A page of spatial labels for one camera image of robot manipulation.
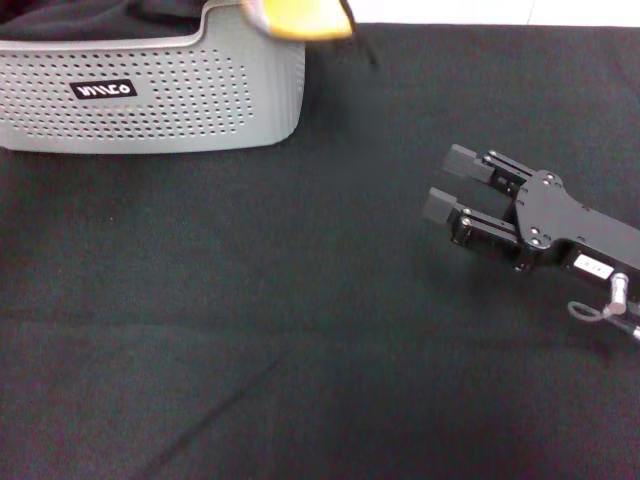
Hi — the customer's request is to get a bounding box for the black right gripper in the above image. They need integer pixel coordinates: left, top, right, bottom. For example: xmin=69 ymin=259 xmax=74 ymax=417
xmin=421 ymin=143 xmax=640 ymax=301

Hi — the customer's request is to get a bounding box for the gray yellow towel black trim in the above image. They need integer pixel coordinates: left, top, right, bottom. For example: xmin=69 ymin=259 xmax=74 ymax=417
xmin=242 ymin=0 xmax=379 ymax=67

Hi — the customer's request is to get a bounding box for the gray perforated plastic storage box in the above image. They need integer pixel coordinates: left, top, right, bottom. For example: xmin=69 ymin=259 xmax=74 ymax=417
xmin=0 ymin=0 xmax=307 ymax=155

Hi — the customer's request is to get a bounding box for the silver connector plug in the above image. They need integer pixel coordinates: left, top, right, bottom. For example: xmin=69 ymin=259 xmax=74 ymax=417
xmin=602 ymin=272 xmax=631 ymax=316

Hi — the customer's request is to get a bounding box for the black knit cloth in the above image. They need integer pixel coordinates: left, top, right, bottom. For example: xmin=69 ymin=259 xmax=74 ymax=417
xmin=0 ymin=0 xmax=211 ymax=44

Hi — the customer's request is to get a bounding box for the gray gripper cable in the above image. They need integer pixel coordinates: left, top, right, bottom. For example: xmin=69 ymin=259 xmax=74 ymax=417
xmin=567 ymin=299 xmax=640 ymax=344

